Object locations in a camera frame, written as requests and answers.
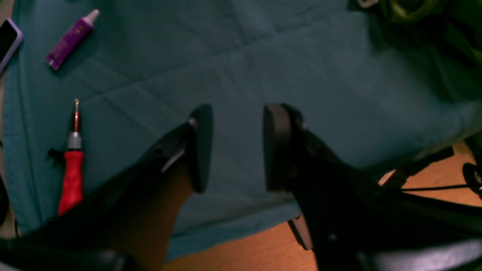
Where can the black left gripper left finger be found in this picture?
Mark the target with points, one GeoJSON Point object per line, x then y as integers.
{"type": "Point", "coordinates": [190, 143]}

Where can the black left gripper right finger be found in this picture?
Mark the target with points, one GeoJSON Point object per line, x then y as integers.
{"type": "Point", "coordinates": [337, 201]}

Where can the olive green t-shirt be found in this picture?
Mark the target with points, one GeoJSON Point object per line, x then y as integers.
{"type": "Point", "coordinates": [457, 22]}

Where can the orange screwdriver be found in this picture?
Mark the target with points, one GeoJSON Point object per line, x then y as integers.
{"type": "Point", "coordinates": [72, 182]}

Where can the blue table cloth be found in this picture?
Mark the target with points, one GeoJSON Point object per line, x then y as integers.
{"type": "Point", "coordinates": [378, 94]}

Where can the purple glue tube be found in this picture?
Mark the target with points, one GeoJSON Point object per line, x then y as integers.
{"type": "Point", "coordinates": [77, 33]}

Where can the smartphone in lilac case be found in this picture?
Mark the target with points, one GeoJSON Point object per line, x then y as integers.
{"type": "Point", "coordinates": [11, 38]}

